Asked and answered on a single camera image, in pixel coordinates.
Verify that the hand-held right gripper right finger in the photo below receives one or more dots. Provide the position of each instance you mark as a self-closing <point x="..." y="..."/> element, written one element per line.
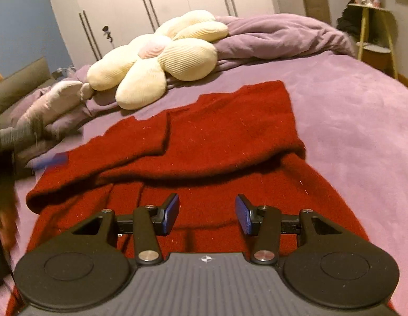
<point x="245" y="214"/>

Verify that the red knitted sweater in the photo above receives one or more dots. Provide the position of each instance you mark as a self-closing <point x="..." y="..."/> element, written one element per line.
<point x="223" y="138"/>

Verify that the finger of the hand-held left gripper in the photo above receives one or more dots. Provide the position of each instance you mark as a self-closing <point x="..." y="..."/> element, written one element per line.
<point x="50" y="160"/>

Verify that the yellow side table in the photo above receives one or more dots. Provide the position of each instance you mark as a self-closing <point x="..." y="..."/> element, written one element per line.
<point x="378" y="47"/>

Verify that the small hanging wardrobe ornament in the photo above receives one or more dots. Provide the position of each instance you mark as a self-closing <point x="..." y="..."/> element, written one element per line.
<point x="107" y="32"/>

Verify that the purple duvet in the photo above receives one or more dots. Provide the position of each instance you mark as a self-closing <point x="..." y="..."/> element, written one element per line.
<point x="273" y="36"/>

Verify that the purple bed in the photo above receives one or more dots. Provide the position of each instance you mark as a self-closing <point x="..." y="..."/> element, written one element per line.
<point x="355" y="138"/>

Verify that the cream flower-shaped pillow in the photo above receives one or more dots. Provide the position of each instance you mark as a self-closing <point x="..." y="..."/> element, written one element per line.
<point x="141" y="82"/>

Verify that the long pale pink plush toy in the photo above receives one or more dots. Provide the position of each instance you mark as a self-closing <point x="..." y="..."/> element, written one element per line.
<point x="59" y="95"/>

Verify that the white wardrobe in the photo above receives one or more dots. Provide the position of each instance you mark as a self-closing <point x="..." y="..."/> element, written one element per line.
<point x="125" y="0"/>

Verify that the clear plastic item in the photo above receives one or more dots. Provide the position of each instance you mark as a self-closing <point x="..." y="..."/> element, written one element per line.
<point x="64" y="72"/>

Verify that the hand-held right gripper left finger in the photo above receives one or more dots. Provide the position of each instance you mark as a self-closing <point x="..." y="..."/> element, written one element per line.
<point x="169" y="214"/>

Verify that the dark cloth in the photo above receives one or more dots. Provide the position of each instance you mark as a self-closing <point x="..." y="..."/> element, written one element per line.
<point x="348" y="21"/>

